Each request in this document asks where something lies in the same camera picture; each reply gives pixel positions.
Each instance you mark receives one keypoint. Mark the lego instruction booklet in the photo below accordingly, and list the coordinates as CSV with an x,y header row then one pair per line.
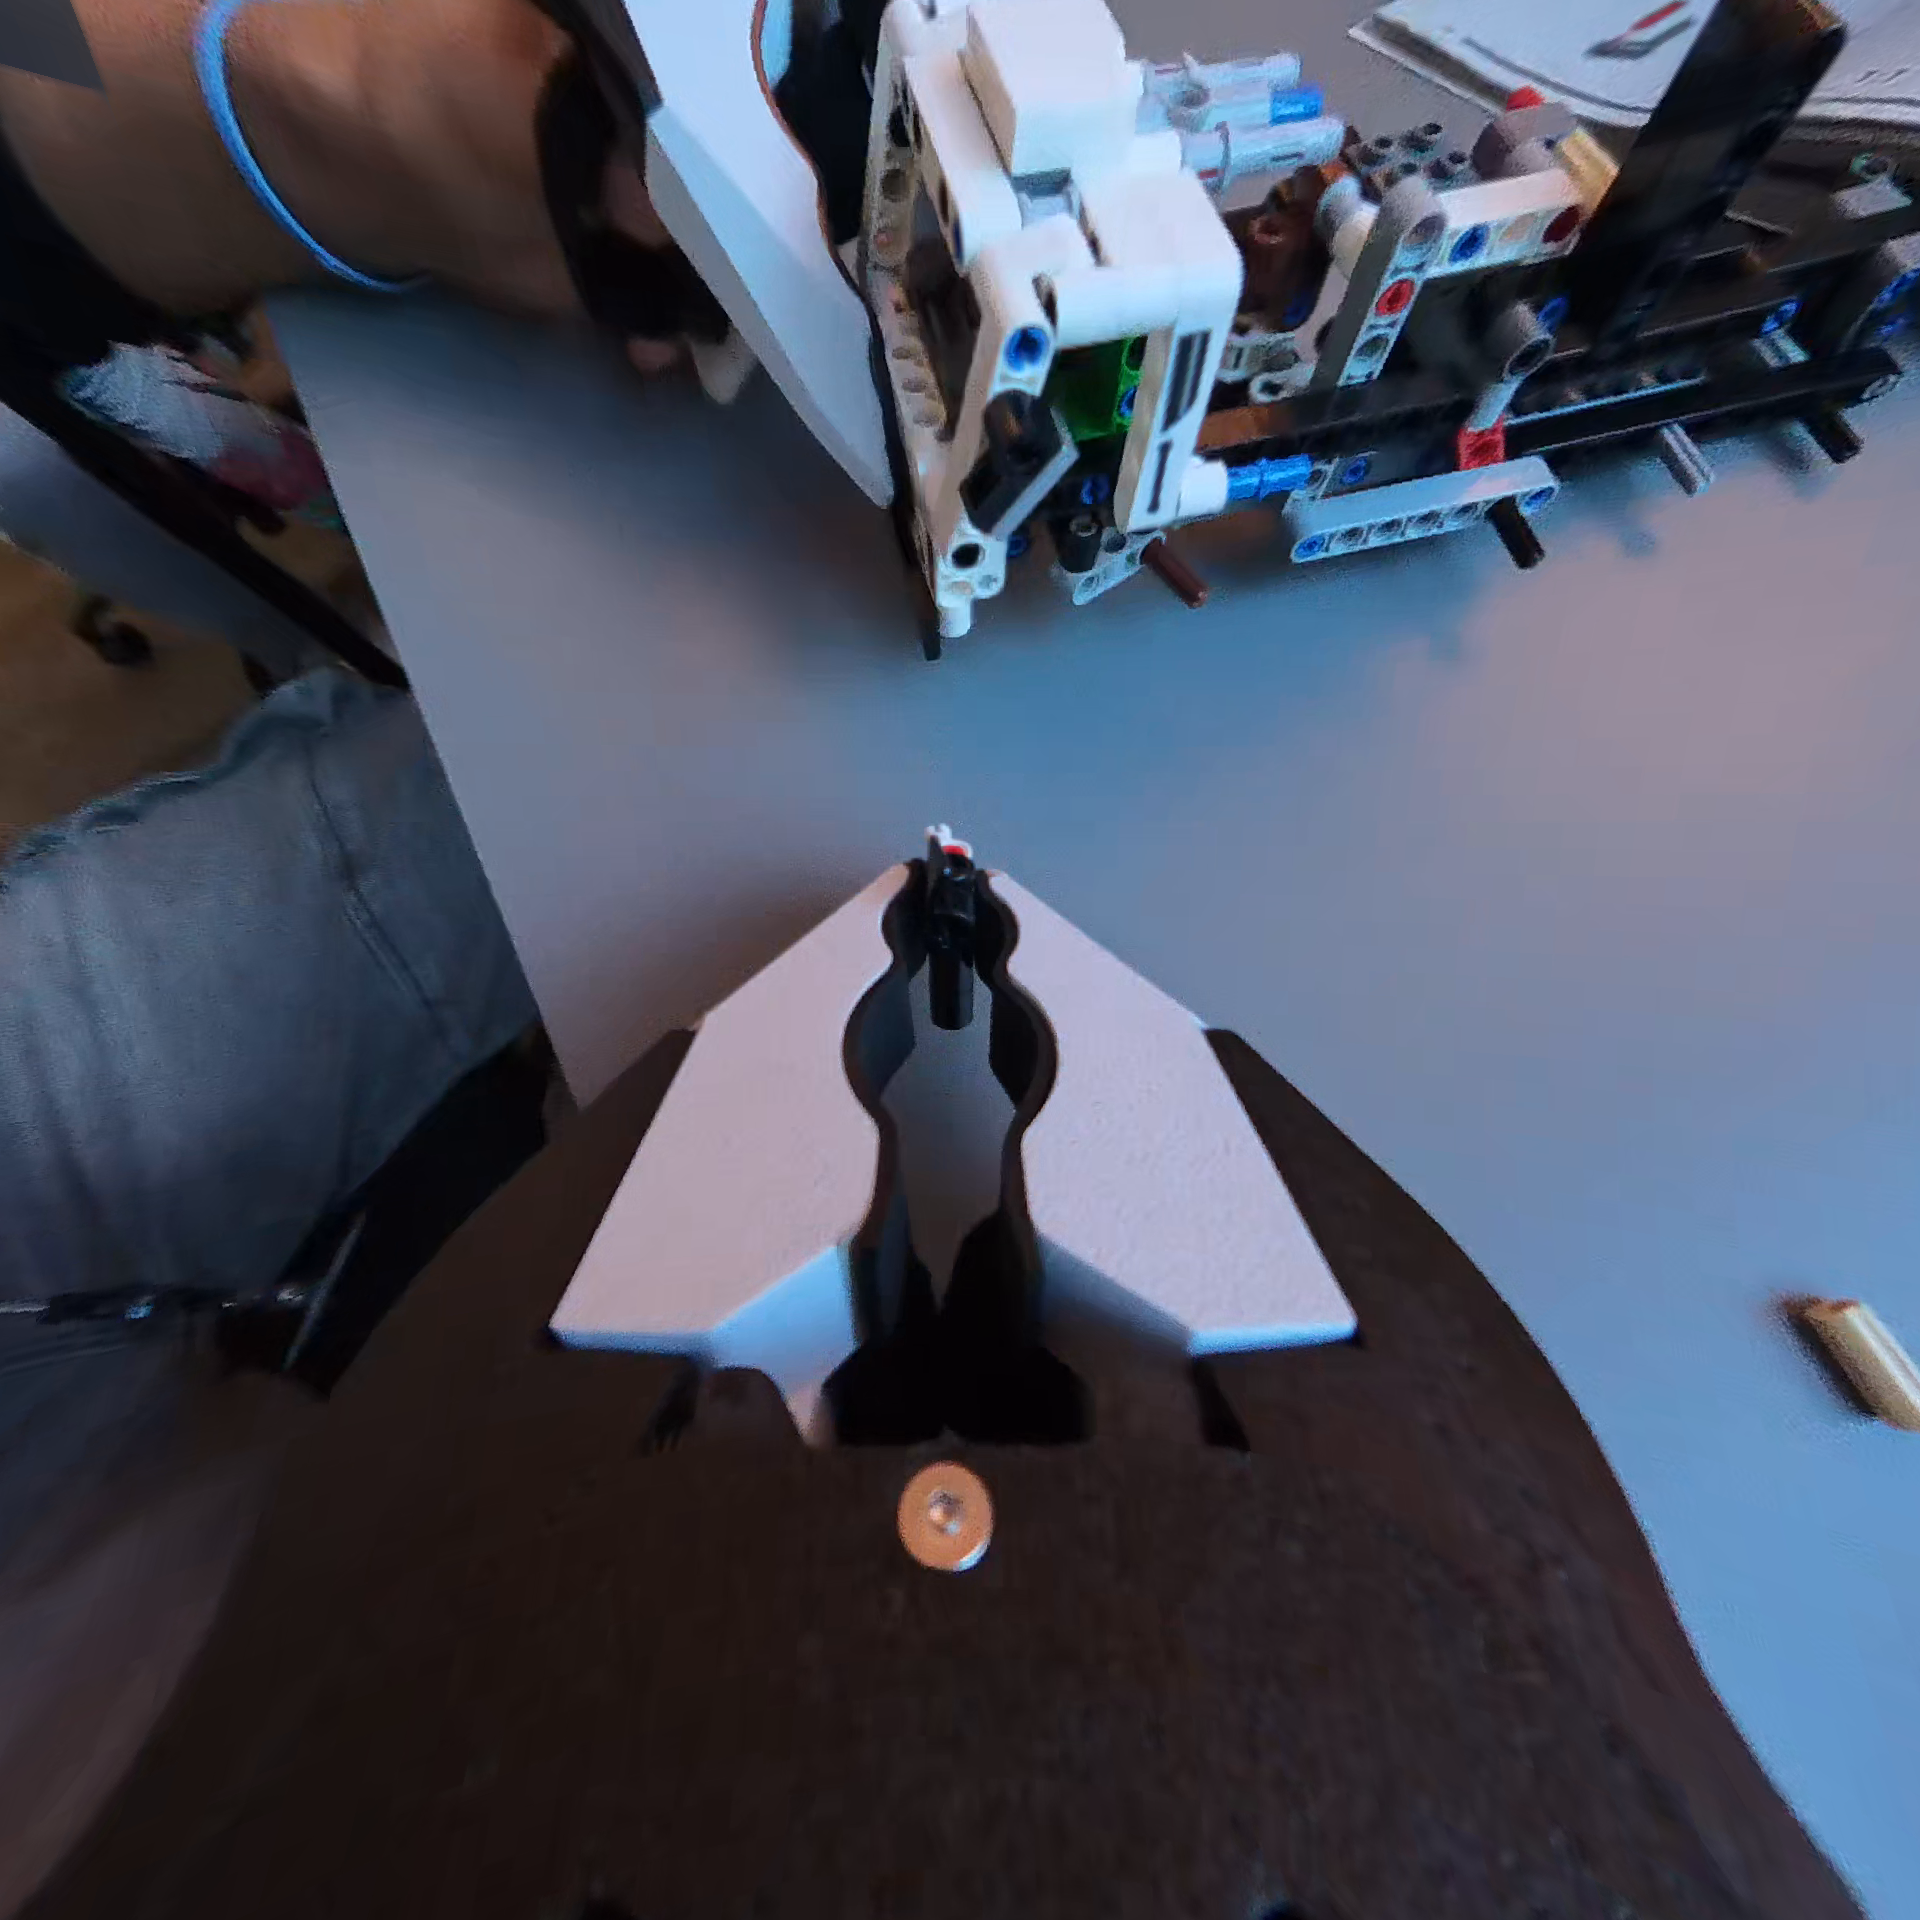
x,y
1501,45

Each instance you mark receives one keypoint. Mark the tan lego pin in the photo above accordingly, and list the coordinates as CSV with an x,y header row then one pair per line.
x,y
1868,1358

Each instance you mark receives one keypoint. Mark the person's left forearm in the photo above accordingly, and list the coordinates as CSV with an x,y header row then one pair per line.
x,y
121,164

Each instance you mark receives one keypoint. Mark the person's leg in jeans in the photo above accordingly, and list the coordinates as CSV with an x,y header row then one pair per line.
x,y
224,974

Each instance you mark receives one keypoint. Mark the person's left hand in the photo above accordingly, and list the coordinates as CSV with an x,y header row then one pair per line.
x,y
404,135

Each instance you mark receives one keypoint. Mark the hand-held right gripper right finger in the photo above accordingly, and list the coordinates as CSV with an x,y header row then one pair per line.
x,y
1184,1200

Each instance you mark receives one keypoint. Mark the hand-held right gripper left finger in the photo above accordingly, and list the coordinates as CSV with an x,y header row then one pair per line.
x,y
721,1200

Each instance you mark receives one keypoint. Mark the black lego pin assembly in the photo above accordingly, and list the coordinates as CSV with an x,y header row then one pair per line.
x,y
949,931

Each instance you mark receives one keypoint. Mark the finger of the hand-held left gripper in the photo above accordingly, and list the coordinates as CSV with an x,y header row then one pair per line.
x,y
721,150

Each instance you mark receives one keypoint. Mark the lego truck chassis model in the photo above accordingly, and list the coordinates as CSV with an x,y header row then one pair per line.
x,y
1141,241

